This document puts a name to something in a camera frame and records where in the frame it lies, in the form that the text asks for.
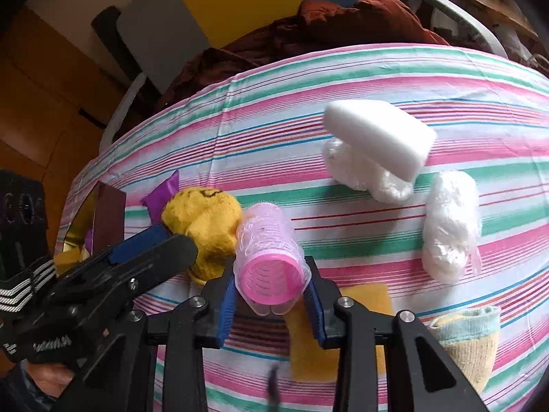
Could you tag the brown quilt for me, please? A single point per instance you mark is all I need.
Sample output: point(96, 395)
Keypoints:
point(343, 21)

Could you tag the grey yellow blue sofa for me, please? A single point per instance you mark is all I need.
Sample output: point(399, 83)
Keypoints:
point(231, 4)

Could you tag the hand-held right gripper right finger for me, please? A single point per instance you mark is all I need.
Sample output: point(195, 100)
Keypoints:
point(315, 313)

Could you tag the cream knitted sock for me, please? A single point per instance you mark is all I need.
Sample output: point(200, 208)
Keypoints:
point(467, 347)

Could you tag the white plastic bag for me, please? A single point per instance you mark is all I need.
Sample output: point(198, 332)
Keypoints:
point(356, 171)
point(450, 227)

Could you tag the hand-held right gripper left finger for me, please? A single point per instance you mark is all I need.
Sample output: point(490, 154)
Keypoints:
point(225, 315)

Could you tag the wooden wardrobe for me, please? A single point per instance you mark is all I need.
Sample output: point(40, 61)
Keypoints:
point(38, 107)

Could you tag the white sponge block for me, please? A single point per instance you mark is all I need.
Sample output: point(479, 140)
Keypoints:
point(377, 135)

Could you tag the wooden desk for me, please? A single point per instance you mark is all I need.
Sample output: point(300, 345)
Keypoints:
point(480, 0)

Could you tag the pink hair roller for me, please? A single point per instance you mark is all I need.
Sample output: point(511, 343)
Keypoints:
point(268, 266)

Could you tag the yellow sock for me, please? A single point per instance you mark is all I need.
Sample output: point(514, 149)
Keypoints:
point(201, 219)

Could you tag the gold tin box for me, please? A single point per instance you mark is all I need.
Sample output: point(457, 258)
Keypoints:
point(109, 214)

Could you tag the person's left hand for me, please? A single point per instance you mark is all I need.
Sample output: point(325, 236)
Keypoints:
point(47, 378)

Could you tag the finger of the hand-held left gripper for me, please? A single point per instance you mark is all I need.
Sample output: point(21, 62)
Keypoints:
point(167, 259)
point(137, 244)

